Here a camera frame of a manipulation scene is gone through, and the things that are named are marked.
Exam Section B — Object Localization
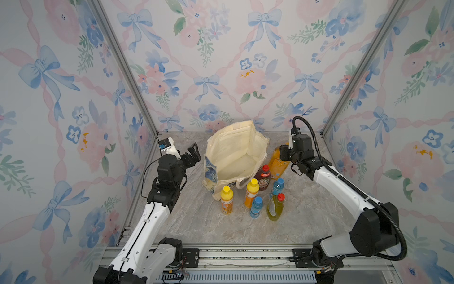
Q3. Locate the orange pump soap bottle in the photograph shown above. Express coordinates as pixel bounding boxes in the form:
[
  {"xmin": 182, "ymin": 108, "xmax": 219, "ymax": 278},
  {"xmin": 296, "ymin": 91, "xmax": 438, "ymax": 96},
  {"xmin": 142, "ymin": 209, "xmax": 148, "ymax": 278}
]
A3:
[{"xmin": 268, "ymin": 147, "xmax": 290, "ymax": 180}]

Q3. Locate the small blue bottle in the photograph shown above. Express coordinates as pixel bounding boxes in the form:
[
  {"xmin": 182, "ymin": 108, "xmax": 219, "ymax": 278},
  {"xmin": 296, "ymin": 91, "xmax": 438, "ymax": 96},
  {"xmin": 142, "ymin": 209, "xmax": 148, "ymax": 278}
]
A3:
[
  {"xmin": 249, "ymin": 196, "xmax": 263, "ymax": 219},
  {"xmin": 269, "ymin": 178, "xmax": 285, "ymax": 199}
]

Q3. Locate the dark red soap bottle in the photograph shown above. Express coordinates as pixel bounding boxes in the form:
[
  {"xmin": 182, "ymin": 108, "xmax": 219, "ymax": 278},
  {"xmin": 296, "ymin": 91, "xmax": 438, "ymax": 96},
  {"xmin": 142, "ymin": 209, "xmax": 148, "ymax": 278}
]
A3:
[{"xmin": 254, "ymin": 164, "xmax": 271, "ymax": 191}]

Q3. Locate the cream canvas shopping bag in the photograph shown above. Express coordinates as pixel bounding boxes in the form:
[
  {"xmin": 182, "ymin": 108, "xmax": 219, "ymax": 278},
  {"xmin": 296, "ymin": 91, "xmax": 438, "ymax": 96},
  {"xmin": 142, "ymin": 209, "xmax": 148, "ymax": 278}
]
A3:
[{"xmin": 202, "ymin": 120, "xmax": 269, "ymax": 201}]

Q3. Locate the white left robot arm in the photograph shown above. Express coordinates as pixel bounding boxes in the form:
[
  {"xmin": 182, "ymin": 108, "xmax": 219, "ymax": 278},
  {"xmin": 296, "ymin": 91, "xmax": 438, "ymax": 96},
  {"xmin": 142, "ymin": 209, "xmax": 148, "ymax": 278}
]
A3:
[{"xmin": 92, "ymin": 138, "xmax": 201, "ymax": 284}]

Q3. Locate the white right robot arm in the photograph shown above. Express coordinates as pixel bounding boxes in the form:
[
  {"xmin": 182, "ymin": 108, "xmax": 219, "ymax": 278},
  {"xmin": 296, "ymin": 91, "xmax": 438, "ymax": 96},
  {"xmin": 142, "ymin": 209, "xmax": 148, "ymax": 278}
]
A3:
[{"xmin": 280, "ymin": 134, "xmax": 407, "ymax": 267}]

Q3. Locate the green soap bottle red cap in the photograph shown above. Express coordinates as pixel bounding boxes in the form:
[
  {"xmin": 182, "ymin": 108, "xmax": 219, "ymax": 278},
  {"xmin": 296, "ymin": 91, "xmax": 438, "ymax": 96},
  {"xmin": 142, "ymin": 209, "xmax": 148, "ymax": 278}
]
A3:
[{"xmin": 267, "ymin": 193, "xmax": 285, "ymax": 221}]

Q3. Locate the orange bottle yellow cap left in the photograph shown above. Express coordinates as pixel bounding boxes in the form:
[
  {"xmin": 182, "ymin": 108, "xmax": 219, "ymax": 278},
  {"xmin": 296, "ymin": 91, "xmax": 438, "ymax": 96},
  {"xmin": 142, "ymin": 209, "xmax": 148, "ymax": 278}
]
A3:
[{"xmin": 221, "ymin": 186, "xmax": 234, "ymax": 215}]

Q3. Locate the orange bottle yellow cap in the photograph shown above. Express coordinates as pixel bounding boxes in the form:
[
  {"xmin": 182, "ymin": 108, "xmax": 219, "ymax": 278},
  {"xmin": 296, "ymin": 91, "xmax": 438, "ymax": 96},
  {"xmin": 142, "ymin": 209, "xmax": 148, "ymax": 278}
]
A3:
[
  {"xmin": 244, "ymin": 178, "xmax": 260, "ymax": 208},
  {"xmin": 221, "ymin": 186, "xmax": 234, "ymax": 215}
]

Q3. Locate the orange bottle yellow cap right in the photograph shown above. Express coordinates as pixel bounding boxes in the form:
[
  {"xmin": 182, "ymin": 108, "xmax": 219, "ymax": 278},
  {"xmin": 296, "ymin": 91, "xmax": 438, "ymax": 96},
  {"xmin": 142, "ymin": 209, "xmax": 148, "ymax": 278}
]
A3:
[{"xmin": 244, "ymin": 178, "xmax": 260, "ymax": 208}]

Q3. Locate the small blue bottle front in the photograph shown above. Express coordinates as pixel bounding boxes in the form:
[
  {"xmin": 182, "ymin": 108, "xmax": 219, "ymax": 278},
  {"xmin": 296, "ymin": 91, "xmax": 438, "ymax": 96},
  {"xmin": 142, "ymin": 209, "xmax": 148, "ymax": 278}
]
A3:
[{"xmin": 249, "ymin": 196, "xmax": 263, "ymax": 219}]

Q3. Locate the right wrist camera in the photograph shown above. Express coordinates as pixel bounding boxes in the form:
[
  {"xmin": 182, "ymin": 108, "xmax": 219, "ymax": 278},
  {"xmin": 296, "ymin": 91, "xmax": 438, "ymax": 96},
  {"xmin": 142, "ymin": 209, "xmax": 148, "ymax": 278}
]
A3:
[{"xmin": 288, "ymin": 127, "xmax": 300, "ymax": 150}]

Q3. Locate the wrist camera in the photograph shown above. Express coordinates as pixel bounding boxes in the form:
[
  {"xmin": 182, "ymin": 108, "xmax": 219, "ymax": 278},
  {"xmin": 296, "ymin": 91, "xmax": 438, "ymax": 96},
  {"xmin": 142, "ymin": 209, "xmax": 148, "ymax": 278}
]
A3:
[
  {"xmin": 158, "ymin": 137, "xmax": 181, "ymax": 160},
  {"xmin": 288, "ymin": 127, "xmax": 300, "ymax": 150}
]

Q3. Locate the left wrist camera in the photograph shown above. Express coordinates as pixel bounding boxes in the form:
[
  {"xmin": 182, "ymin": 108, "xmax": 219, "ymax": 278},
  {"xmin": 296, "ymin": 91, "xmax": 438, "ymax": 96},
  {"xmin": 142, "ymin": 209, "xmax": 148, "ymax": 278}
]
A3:
[{"xmin": 158, "ymin": 137, "xmax": 181, "ymax": 160}]

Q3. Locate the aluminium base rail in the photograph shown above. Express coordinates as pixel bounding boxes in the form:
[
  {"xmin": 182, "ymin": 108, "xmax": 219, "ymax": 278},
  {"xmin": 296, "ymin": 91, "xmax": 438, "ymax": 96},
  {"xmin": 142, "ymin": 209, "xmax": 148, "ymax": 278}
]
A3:
[{"xmin": 95, "ymin": 243, "xmax": 398, "ymax": 284}]

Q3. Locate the aluminium corner post right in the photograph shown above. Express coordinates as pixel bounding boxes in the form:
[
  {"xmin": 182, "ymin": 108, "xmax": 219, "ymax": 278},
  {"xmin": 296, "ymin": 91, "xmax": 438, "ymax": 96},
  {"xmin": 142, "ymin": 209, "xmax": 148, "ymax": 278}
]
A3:
[{"xmin": 320, "ymin": 0, "xmax": 407, "ymax": 138}]

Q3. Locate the aluminium corner post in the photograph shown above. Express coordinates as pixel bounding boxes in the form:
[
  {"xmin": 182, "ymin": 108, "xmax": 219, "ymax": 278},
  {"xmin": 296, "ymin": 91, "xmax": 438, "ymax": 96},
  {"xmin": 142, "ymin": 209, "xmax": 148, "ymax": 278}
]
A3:
[
  {"xmin": 87, "ymin": 0, "xmax": 158, "ymax": 138},
  {"xmin": 320, "ymin": 0, "xmax": 407, "ymax": 138}
]

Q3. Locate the aluminium corner post left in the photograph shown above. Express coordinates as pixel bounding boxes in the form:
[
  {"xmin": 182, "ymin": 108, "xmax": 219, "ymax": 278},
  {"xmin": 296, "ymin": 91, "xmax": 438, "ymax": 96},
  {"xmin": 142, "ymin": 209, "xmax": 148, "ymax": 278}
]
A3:
[{"xmin": 87, "ymin": 0, "xmax": 158, "ymax": 138}]

